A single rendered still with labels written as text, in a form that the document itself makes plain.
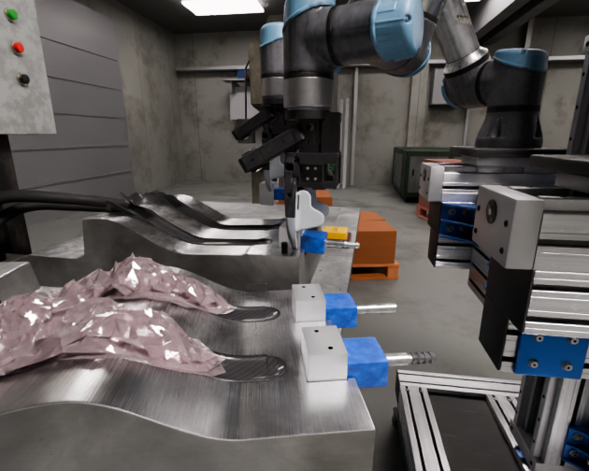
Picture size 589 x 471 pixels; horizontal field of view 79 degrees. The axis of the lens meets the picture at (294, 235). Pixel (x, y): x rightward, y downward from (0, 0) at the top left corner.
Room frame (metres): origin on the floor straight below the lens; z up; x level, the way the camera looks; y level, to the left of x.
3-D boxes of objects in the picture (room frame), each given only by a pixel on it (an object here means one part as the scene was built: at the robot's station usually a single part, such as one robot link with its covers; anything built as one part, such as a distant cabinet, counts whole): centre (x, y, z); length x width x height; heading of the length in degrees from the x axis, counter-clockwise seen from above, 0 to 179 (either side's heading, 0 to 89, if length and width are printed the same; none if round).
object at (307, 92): (0.59, -0.02, 1.12); 0.08 x 0.08 x 0.05
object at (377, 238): (2.91, -0.26, 0.32); 1.15 x 0.92 x 0.64; 83
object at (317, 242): (0.58, -0.04, 0.89); 0.13 x 0.05 x 0.05; 78
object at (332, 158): (0.58, -0.03, 1.04); 0.09 x 0.08 x 0.12; 78
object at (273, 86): (0.90, 0.04, 1.17); 0.08 x 0.08 x 0.05
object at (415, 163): (6.61, -2.97, 0.42); 2.13 x 1.94 x 0.84; 81
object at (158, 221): (0.68, 0.20, 0.92); 0.35 x 0.16 x 0.09; 78
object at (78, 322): (0.33, 0.20, 0.90); 0.26 x 0.18 x 0.08; 96
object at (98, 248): (0.69, 0.21, 0.87); 0.50 x 0.26 x 0.14; 78
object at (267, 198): (0.89, 0.02, 0.93); 0.13 x 0.05 x 0.05; 78
